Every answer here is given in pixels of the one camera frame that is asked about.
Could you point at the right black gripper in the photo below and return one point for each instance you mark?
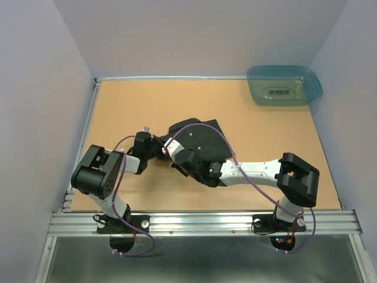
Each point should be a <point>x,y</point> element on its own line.
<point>174,164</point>

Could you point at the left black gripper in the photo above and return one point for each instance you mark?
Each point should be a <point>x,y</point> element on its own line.
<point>154,139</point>

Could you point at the black striped long sleeve shirt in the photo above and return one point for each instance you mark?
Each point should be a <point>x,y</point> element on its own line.
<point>202,137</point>

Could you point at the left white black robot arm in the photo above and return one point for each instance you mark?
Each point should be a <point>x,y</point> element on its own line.
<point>96,175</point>

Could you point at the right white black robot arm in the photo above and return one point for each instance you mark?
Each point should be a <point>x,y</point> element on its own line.
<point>297,179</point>

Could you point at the teal translucent plastic bin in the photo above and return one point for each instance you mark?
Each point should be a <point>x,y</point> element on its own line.
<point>283,85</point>

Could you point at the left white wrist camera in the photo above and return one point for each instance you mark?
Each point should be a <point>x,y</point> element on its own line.
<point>145,129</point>

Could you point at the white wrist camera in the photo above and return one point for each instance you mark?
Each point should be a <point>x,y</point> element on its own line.
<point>171,148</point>
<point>145,129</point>

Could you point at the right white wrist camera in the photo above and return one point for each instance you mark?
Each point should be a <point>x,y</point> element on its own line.
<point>171,148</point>

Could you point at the aluminium left side rail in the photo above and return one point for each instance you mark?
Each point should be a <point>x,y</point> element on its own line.
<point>69,194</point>

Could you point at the aluminium front mounting rail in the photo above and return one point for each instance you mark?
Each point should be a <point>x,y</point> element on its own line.
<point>228,223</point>

